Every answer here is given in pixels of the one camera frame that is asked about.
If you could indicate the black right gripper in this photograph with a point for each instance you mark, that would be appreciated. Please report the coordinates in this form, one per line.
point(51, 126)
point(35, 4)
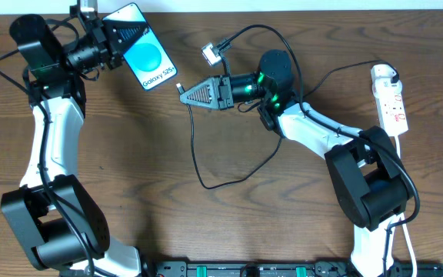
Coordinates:
point(224, 91)

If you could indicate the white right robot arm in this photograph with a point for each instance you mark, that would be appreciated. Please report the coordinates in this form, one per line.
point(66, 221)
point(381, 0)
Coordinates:
point(370, 182)

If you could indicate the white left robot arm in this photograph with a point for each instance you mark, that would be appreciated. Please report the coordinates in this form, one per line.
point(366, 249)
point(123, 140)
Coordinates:
point(56, 222)

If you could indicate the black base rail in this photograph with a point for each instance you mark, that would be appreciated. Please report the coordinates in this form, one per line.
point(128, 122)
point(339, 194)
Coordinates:
point(320, 268)

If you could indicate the white USB charger plug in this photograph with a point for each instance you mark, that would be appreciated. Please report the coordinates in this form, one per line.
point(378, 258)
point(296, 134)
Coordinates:
point(385, 81)

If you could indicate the white power strip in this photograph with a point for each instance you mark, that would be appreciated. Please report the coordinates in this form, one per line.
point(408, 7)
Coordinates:
point(392, 115)

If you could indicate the blue Galaxy smartphone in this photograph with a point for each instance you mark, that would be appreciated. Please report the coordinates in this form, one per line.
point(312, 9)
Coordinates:
point(147, 58)

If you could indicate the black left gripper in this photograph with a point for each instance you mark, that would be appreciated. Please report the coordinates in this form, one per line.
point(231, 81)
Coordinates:
point(103, 46)

